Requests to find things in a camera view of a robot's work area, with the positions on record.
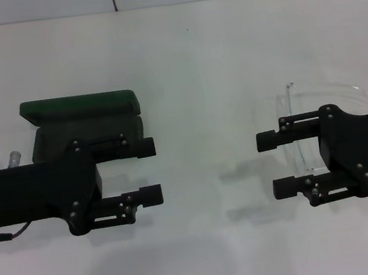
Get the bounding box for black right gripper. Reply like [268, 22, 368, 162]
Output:
[252, 98, 368, 214]

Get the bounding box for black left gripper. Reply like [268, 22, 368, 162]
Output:
[0, 137, 110, 248]

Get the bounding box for clear white glasses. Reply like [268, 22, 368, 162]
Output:
[273, 71, 368, 179]

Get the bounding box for green glasses case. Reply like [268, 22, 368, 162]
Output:
[17, 86, 149, 173]

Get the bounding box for silver cylindrical connector plug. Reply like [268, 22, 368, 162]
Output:
[6, 149, 24, 169]

